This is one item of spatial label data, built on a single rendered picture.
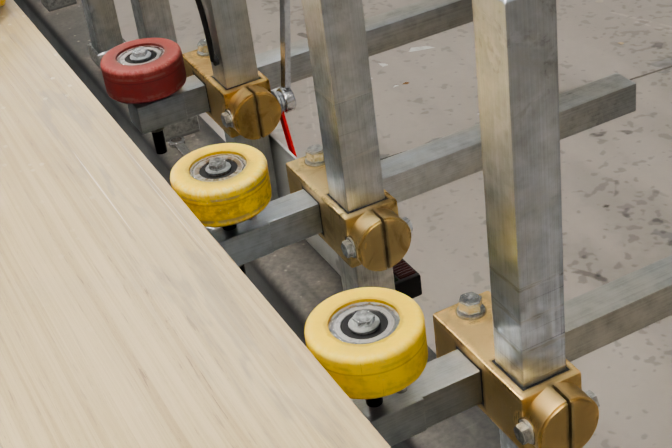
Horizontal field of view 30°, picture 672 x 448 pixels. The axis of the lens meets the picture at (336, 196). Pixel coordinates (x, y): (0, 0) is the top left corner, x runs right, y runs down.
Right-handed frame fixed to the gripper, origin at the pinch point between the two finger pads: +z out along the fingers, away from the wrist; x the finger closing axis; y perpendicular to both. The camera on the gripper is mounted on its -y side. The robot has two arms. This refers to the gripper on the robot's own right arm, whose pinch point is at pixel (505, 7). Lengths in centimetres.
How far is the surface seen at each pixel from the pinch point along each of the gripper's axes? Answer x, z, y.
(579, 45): 123, 83, 101
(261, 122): -8.5, -1.2, -34.1
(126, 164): -19, -7, -50
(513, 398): -56, -1, -37
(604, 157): 76, 83, 72
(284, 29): -5.4, -8.4, -29.0
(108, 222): -26, -7, -55
